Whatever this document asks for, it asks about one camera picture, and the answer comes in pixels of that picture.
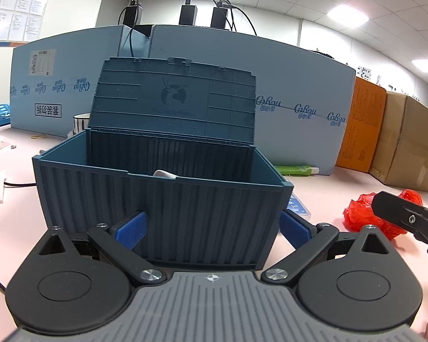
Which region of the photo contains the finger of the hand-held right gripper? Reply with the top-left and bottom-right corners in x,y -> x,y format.
371,191 -> 428,257

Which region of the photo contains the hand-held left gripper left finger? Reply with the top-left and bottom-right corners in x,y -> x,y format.
36,211 -> 166,286

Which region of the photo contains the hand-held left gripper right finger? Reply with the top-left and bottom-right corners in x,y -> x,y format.
261,209 -> 395,286

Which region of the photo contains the red plastic bag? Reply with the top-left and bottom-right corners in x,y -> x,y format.
343,190 -> 423,240

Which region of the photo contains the dark blue ribbed storage box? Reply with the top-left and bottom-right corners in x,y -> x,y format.
32,57 -> 295,271

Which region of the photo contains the pink desktop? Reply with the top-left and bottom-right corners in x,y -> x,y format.
0,125 -> 428,342

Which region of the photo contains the clear plastic case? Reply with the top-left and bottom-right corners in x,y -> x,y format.
284,190 -> 312,219

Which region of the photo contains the green tube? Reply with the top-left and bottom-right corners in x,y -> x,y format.
274,164 -> 320,177

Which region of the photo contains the brown cardboard box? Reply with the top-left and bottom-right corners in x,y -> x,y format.
369,91 -> 428,194

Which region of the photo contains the orange cardboard box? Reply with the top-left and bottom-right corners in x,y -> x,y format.
335,76 -> 387,173

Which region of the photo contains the striped ceramic bowl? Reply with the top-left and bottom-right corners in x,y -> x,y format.
73,112 -> 90,138

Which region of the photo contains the large light blue cardboard box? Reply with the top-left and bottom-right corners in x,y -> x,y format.
150,24 -> 357,177

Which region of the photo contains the light blue box with label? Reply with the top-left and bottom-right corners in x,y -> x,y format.
9,25 -> 154,139

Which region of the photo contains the black power adapter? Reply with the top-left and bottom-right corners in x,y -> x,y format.
123,5 -> 143,26
179,4 -> 197,26
210,6 -> 229,29

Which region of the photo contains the black adapter cable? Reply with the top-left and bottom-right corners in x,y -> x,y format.
119,0 -> 140,58

